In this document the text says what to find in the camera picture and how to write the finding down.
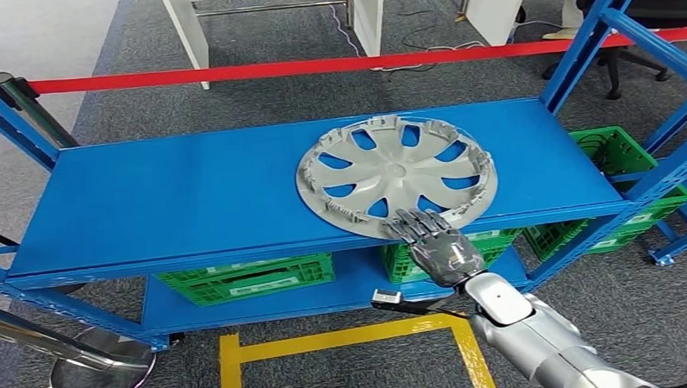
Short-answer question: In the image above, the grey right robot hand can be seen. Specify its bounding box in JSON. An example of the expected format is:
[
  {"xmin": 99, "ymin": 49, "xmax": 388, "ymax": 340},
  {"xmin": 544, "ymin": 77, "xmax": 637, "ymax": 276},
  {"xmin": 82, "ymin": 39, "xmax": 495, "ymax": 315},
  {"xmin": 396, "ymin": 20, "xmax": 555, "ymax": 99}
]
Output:
[{"xmin": 380, "ymin": 205, "xmax": 488, "ymax": 291}]

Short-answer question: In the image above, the grey plastic wheel hubcap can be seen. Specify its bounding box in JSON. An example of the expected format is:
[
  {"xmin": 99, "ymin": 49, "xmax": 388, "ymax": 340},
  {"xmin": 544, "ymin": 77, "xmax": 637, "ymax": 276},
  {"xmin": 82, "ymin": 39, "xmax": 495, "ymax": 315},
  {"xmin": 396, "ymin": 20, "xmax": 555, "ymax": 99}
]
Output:
[{"xmin": 292, "ymin": 111, "xmax": 501, "ymax": 244}]

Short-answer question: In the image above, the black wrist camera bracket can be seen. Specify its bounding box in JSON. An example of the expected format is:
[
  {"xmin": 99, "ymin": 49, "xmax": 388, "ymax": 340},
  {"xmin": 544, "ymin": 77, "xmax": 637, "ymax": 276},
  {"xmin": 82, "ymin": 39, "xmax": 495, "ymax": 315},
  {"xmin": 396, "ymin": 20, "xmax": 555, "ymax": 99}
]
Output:
[{"xmin": 372, "ymin": 295, "xmax": 475, "ymax": 324}]

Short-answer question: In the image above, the white floor cable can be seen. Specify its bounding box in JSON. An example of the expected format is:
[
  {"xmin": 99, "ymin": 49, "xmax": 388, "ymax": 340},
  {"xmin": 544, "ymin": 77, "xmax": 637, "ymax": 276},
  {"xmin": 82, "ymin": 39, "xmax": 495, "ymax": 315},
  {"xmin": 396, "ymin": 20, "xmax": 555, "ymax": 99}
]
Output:
[
  {"xmin": 369, "ymin": 39, "xmax": 490, "ymax": 74},
  {"xmin": 322, "ymin": 0, "xmax": 364, "ymax": 59}
]

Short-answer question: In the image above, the black office chair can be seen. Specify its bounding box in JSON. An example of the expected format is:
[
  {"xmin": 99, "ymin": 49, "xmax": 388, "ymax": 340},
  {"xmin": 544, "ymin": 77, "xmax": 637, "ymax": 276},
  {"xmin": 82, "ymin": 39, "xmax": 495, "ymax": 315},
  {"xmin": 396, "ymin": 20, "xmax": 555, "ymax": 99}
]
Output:
[{"xmin": 540, "ymin": 0, "xmax": 687, "ymax": 104}]

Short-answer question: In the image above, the red barrier belt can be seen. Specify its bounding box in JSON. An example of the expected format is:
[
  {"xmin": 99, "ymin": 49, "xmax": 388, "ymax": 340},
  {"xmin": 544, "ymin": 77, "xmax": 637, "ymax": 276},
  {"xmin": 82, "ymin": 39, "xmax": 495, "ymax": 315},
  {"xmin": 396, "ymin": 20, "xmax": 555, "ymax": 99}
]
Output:
[{"xmin": 0, "ymin": 25, "xmax": 687, "ymax": 150}]

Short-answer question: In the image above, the white desk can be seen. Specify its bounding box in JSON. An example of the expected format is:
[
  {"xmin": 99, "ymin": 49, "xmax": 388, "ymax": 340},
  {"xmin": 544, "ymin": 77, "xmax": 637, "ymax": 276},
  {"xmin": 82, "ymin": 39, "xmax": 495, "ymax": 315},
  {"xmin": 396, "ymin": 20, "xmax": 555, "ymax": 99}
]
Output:
[
  {"xmin": 159, "ymin": 0, "xmax": 390, "ymax": 92},
  {"xmin": 463, "ymin": 0, "xmax": 535, "ymax": 48}
]

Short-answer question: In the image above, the person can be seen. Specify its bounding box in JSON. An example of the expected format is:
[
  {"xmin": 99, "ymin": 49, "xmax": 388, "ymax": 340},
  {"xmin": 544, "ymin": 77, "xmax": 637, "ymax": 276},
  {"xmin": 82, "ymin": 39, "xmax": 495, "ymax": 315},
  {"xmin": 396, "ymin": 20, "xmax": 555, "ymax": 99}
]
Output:
[{"xmin": 540, "ymin": 0, "xmax": 608, "ymax": 43}]

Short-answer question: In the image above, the green plastic crate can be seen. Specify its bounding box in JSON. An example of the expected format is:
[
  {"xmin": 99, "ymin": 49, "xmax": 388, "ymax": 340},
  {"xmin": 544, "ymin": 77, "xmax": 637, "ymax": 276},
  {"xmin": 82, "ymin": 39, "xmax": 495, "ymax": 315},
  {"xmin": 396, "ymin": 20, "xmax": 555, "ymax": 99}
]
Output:
[
  {"xmin": 153, "ymin": 255, "xmax": 302, "ymax": 287},
  {"xmin": 378, "ymin": 228, "xmax": 526, "ymax": 273},
  {"xmin": 179, "ymin": 252, "xmax": 338, "ymax": 310},
  {"xmin": 521, "ymin": 200, "xmax": 687, "ymax": 263},
  {"xmin": 386, "ymin": 241, "xmax": 516, "ymax": 285},
  {"xmin": 568, "ymin": 123, "xmax": 687, "ymax": 209}
]

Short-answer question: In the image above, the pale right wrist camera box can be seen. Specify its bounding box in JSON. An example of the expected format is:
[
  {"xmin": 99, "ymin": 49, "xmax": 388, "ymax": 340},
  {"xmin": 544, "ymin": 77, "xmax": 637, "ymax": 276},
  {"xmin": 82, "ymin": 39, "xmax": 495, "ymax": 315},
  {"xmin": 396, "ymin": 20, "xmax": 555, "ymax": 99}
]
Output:
[{"xmin": 370, "ymin": 289, "xmax": 404, "ymax": 309}]

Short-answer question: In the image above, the yellow floor tape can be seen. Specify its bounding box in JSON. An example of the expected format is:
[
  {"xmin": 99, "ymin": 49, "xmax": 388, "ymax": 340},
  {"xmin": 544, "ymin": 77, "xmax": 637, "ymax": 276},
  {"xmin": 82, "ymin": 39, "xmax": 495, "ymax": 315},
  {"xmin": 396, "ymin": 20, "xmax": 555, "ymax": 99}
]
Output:
[{"xmin": 217, "ymin": 311, "xmax": 500, "ymax": 388}]

